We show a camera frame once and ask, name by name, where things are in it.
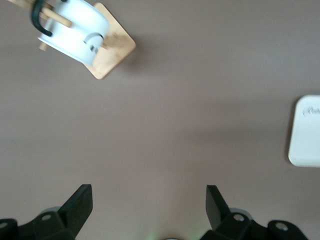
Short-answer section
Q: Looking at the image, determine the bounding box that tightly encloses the white mug with black handle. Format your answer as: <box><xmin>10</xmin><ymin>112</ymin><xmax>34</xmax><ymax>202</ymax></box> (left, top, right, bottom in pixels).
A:
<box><xmin>30</xmin><ymin>0</ymin><xmax>110</xmax><ymax>66</ymax></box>

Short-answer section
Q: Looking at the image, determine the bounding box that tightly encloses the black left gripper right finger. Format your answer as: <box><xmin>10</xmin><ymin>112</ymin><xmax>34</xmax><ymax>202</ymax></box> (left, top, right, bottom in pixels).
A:
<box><xmin>206</xmin><ymin>184</ymin><xmax>309</xmax><ymax>240</ymax></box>

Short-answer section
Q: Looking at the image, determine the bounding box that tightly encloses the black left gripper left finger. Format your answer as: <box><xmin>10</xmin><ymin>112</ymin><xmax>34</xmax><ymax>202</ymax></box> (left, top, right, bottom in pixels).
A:
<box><xmin>0</xmin><ymin>184</ymin><xmax>94</xmax><ymax>240</ymax></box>

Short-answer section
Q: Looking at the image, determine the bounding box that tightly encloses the white tray with bear print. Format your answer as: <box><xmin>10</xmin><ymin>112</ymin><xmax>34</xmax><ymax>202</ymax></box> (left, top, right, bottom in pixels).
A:
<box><xmin>287</xmin><ymin>94</ymin><xmax>320</xmax><ymax>168</ymax></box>

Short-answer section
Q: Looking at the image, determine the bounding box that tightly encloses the wooden mug rack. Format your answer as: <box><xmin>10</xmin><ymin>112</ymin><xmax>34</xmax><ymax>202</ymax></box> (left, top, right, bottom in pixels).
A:
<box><xmin>7</xmin><ymin>0</ymin><xmax>137</xmax><ymax>81</ymax></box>

